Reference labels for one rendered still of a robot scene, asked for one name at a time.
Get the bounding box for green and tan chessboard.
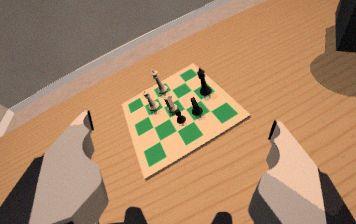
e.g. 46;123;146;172
122;64;250;180

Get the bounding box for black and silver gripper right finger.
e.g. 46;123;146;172
248;120;356;224

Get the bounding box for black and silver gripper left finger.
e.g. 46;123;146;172
0;110;109;224

